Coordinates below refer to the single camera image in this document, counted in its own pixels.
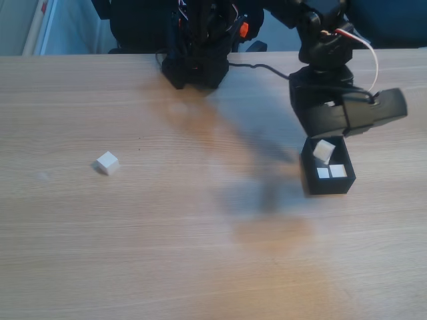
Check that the white cube block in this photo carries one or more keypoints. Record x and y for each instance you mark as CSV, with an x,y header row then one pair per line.
x,y
323,173
337,170
323,150
107,163

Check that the black open box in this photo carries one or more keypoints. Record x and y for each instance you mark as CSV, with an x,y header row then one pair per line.
x,y
333,186

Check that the black clamp orange knob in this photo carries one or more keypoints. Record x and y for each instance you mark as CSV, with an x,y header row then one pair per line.
x,y
244,29

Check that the dark blue office chair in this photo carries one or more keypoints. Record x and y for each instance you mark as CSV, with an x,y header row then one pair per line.
x,y
400,20

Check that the white panel beige edge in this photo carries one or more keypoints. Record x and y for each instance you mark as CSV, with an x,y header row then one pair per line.
x,y
66,30

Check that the black oval camera box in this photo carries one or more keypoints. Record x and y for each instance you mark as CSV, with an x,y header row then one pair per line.
x,y
367,113

